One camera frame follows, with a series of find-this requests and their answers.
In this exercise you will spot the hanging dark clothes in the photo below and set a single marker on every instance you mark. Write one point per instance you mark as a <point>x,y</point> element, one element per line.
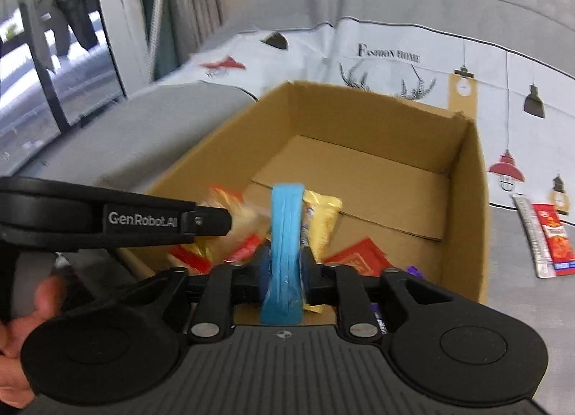
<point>76,6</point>

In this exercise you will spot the orange brown snack packet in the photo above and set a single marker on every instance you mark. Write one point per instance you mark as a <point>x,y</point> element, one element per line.
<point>188,258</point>

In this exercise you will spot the red snack packet blue edge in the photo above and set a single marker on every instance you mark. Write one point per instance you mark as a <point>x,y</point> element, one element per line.
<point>557,235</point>

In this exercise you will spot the brown cardboard box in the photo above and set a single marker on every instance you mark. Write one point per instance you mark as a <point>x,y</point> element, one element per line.
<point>382,181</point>

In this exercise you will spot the person's left hand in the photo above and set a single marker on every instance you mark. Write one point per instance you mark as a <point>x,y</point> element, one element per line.
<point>18,352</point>

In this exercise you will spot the blue snack bar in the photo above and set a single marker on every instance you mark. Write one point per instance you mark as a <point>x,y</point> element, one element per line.
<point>285,226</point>

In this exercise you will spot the silver snack packet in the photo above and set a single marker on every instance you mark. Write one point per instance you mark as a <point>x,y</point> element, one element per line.
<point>530,235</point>

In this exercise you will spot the purple candy wrapper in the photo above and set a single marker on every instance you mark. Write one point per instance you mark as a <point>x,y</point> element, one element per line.
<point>414,272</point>

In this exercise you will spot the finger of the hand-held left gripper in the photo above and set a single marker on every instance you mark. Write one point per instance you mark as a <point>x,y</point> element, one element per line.
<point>213,221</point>

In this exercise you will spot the white window frame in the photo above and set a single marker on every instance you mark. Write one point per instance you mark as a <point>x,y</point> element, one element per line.
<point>121,15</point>

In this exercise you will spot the yellow candy packet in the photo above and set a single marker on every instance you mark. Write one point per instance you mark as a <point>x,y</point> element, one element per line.
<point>321,222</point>

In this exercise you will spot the red square snack packet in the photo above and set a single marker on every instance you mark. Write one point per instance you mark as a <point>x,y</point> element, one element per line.
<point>359,258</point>

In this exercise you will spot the white nougat bar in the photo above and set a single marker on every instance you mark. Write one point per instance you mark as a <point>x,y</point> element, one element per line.
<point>245,222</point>

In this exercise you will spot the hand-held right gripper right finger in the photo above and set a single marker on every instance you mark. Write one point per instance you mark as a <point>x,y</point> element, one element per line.
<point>310,280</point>

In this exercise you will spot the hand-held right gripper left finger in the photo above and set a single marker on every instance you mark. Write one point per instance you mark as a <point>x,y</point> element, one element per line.
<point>258,280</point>

